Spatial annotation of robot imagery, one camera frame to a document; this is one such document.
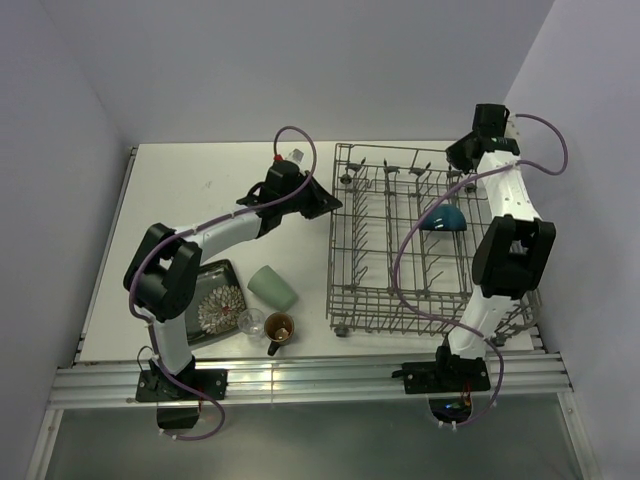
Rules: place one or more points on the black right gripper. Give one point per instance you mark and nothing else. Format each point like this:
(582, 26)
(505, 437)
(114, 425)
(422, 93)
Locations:
(453, 154)

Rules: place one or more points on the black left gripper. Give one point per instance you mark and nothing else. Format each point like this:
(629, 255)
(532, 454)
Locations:
(321, 202)

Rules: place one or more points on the blue bowl with tan interior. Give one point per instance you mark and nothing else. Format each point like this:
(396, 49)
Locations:
(446, 218)

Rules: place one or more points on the light green cup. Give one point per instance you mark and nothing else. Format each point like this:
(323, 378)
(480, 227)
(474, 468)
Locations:
(272, 289)

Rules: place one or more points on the dark brown mug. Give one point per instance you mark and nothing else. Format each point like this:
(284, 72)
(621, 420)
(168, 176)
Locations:
(279, 329)

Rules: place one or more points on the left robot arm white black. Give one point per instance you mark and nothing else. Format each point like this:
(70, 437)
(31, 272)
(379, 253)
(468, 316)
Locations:
(161, 278)

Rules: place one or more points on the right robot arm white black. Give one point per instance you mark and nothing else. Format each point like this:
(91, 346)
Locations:
(511, 257)

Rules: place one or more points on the clear drinking glass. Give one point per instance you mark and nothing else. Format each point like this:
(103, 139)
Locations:
(250, 322)

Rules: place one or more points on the black square floral plate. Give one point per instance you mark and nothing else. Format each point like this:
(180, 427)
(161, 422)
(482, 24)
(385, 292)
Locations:
(217, 303)

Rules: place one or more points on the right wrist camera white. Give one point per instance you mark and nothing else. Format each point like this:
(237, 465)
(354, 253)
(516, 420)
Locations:
(511, 130)

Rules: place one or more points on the grey wire dish rack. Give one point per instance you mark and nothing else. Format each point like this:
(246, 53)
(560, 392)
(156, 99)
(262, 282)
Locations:
(382, 279)

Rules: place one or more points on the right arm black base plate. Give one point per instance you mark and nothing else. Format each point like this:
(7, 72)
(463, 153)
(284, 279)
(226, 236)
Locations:
(435, 377)

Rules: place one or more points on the aluminium rail frame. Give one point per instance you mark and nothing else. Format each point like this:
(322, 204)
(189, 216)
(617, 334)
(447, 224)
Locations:
(329, 410)

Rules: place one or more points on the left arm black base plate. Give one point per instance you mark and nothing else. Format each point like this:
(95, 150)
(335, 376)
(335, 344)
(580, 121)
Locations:
(179, 403)

